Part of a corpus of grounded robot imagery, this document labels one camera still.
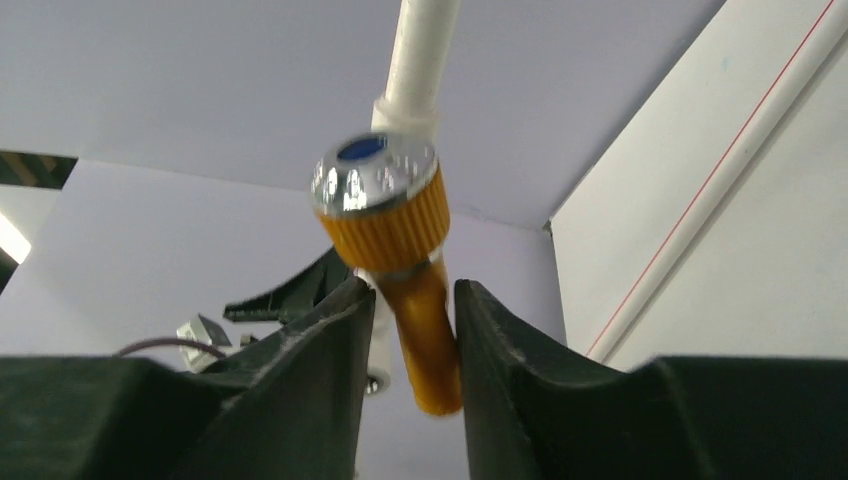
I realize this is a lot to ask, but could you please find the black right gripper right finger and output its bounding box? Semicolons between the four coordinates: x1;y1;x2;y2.
454;280;847;479

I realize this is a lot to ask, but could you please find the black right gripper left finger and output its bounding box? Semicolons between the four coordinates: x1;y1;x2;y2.
1;278;375;479

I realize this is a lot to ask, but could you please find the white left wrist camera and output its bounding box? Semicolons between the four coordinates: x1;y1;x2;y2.
176;314;237;373

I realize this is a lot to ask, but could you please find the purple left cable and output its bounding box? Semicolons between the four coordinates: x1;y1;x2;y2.
112;336;227;360

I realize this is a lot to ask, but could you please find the orange plastic faucet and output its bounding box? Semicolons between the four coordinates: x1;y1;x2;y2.
311;131;462;416

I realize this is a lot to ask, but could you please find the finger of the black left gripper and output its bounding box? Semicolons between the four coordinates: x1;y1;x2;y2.
222;248;353;325

